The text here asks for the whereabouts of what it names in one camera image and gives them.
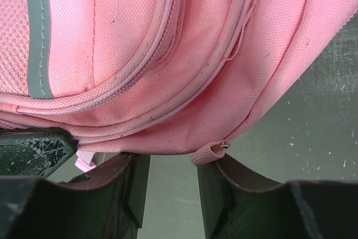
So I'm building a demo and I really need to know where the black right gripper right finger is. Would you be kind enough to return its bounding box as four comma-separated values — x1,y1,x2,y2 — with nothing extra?
197,155,357,238

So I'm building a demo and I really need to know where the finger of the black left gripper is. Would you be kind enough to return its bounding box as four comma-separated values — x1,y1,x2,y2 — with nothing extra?
1,128,78,177

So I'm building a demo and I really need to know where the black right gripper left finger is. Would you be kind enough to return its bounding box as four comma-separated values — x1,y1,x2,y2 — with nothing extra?
1,153,150,238

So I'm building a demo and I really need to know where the pink student backpack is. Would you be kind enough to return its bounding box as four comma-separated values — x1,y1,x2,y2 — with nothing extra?
1,0,357,165

